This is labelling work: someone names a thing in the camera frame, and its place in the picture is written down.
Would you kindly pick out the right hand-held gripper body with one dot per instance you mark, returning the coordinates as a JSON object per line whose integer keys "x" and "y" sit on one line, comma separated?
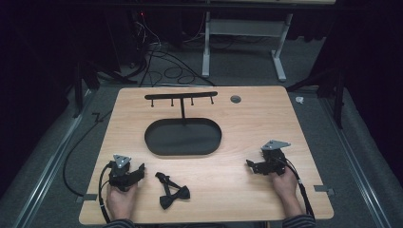
{"x": 273, "y": 160}

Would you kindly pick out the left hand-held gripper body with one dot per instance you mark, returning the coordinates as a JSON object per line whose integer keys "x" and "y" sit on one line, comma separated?
{"x": 121, "y": 172}

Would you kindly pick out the person's right hand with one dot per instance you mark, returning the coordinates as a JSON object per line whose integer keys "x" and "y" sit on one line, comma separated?
{"x": 286, "y": 186}

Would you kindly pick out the person's left hand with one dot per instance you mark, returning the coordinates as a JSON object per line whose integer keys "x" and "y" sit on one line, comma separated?
{"x": 120, "y": 202}

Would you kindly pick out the black bow tie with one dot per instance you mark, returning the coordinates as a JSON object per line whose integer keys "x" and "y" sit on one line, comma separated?
{"x": 172, "y": 193}

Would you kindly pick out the grey tape strip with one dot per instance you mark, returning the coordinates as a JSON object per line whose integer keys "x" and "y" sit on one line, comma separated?
{"x": 323, "y": 189}
{"x": 86, "y": 198}

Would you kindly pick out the black hook stand with tray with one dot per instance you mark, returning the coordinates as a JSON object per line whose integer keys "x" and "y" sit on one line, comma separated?
{"x": 183, "y": 136}

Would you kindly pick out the white crumpled paper scrap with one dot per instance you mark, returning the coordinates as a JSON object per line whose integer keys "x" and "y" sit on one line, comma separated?
{"x": 299, "y": 100}

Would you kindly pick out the black metal stand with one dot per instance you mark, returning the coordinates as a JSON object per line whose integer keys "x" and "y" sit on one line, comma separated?
{"x": 339, "y": 95}
{"x": 80, "y": 85}

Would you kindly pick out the grey metal floor rail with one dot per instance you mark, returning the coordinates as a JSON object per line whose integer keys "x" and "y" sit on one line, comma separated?
{"x": 47, "y": 171}
{"x": 358, "y": 164}

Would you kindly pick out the white metal desk frame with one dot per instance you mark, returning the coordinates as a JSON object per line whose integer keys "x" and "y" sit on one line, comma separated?
{"x": 244, "y": 28}

